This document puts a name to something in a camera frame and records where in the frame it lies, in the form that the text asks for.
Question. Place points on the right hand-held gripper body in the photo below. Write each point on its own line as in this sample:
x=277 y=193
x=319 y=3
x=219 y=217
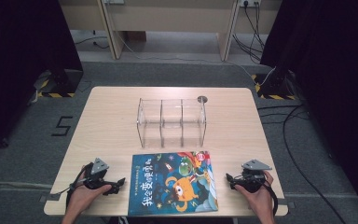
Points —
x=252 y=177

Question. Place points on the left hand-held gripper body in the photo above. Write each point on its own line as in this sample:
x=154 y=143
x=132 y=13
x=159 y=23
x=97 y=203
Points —
x=95 y=174

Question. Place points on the blue cartoon picture book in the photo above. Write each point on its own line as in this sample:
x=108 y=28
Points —
x=164 y=183

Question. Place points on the clear acrylic book rack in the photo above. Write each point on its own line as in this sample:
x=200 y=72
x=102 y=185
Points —
x=171 y=123

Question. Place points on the person's right hand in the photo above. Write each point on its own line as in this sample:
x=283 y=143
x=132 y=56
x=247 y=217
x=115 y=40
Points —
x=258 y=199

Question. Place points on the person's left hand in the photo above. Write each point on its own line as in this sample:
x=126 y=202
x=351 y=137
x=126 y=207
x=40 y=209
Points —
x=85 y=197

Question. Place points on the person's dark clothing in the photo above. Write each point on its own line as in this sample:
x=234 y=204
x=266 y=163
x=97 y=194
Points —
x=167 y=220

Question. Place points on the round metal table grommet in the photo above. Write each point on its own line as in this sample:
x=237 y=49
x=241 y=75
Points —
x=202 y=99

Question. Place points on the black stand base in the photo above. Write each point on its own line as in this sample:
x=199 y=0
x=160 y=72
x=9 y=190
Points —
x=275 y=87
x=63 y=84

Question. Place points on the dark curtain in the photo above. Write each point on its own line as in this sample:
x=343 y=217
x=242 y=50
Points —
x=15 y=62
x=335 y=77

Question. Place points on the beige wooden desk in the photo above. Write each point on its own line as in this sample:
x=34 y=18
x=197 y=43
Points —
x=171 y=14

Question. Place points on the white wall outlet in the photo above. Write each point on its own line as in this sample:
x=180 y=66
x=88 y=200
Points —
x=250 y=2

